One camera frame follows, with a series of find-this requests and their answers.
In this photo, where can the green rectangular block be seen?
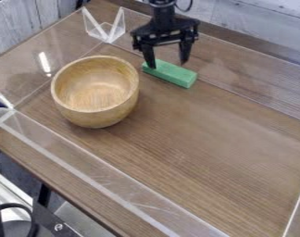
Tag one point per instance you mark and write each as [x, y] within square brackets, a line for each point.
[172, 73]

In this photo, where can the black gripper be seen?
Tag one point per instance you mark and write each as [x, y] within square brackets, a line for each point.
[176, 31]

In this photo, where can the light wooden bowl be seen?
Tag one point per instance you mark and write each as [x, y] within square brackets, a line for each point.
[95, 91]

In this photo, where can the clear acrylic tray wall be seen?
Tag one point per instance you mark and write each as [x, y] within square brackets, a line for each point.
[129, 208]

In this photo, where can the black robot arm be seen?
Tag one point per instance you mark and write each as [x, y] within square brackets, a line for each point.
[164, 10]

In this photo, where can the clear acrylic corner bracket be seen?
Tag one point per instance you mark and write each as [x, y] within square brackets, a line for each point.
[108, 32]

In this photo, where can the black table leg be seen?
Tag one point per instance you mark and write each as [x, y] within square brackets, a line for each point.
[45, 195]

